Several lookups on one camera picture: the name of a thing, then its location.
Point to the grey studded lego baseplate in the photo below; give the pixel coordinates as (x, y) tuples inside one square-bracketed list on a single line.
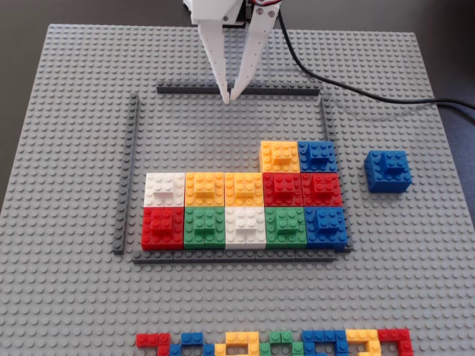
[(74, 148)]

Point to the yellow lego cube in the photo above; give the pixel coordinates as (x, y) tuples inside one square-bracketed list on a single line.
[(204, 187), (278, 155), (243, 187)]

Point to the green lego brick letter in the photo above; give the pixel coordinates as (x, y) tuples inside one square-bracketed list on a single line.
[(280, 336)]

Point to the white lego cube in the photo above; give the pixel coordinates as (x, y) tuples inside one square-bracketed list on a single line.
[(245, 227), (163, 185)]

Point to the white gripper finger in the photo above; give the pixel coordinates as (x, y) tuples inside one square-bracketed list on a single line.
[(215, 55), (256, 41)]

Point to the blue lego brick letter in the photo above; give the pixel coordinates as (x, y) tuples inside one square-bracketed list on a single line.
[(191, 338), (319, 336)]

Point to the red lego brick letter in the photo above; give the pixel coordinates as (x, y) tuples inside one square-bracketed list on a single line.
[(393, 333), (148, 339)]

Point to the red lego cube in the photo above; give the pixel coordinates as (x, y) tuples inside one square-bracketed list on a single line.
[(162, 228), (282, 187), (322, 187)]

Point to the green lego cube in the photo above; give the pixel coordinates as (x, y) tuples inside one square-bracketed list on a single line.
[(285, 227), (204, 227)]

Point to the blue lego cube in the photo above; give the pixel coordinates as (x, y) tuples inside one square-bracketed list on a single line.
[(326, 227), (319, 157), (386, 178)]

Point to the dark grey lego border strip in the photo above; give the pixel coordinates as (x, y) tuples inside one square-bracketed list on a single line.
[(128, 167), (185, 89), (222, 256)]

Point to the yellow lego brick letter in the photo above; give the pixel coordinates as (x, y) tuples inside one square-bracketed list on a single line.
[(241, 337), (361, 335)]

